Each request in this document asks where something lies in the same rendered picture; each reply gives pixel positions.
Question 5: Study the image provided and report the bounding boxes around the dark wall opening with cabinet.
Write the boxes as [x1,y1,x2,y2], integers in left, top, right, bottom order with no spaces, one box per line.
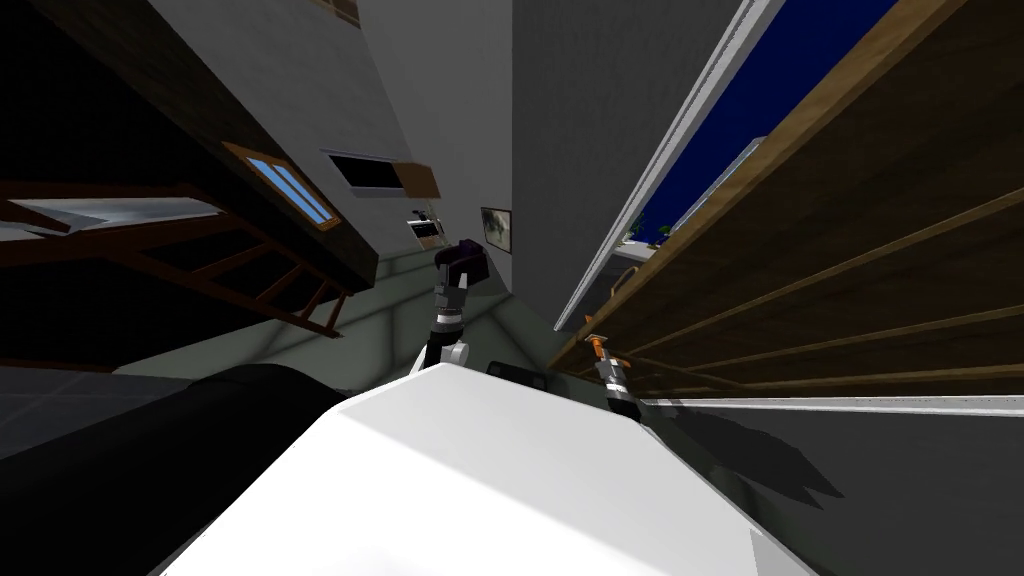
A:
[319,147,442,201]

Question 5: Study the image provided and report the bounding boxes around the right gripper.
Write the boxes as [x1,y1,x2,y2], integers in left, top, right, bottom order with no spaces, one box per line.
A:
[583,332,633,373]

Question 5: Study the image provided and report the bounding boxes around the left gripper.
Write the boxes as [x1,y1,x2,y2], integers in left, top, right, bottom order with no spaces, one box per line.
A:
[433,238,492,292]

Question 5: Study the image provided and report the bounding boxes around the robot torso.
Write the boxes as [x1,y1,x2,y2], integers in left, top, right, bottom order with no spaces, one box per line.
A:
[158,359,819,576]

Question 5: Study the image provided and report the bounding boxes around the orange framed window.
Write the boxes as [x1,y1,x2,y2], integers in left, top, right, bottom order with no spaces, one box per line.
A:
[221,141,345,233]

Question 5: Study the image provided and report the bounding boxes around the small kitchen appliance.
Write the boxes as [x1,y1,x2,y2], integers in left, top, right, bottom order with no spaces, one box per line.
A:
[407,209,446,241]

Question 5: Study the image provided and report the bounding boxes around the framed wall picture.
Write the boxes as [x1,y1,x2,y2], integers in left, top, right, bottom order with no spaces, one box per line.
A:
[479,206,513,256]

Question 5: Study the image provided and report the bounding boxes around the dark brown wooden table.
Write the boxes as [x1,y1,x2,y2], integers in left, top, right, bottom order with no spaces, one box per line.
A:
[0,179,355,374]

